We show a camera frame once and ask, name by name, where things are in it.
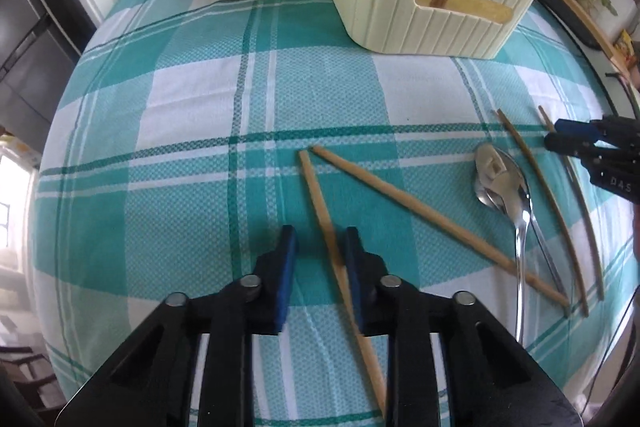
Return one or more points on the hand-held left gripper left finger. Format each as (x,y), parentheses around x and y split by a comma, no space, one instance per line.
(287,279)

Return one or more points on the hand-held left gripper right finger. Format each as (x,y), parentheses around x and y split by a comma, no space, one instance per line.
(356,289)

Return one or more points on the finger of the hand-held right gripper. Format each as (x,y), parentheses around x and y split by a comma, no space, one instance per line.
(572,127)
(565,142)

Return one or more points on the steel spoon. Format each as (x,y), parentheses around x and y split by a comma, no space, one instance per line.
(487,201)
(500,172)

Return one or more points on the single wooden chopstick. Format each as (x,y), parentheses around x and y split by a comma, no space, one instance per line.
(319,202)

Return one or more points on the yellow printed cup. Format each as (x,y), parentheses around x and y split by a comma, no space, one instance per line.
(625,47)

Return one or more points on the wooden cutting board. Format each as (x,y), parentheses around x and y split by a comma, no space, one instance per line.
(595,33)

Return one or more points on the black plastic base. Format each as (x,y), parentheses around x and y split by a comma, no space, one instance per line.
(565,11)

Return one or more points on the white knife block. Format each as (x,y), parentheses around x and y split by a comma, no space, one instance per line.
(620,2)

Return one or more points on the teal checked tablecloth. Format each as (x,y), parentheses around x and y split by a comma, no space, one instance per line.
(200,132)

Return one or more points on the dark wooden dining furniture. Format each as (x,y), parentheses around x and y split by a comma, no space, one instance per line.
(25,367)

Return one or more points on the cardboard box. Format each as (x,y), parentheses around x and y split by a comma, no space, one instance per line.
(20,148)

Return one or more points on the grey refrigerator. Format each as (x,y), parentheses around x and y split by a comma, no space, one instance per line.
(25,72)

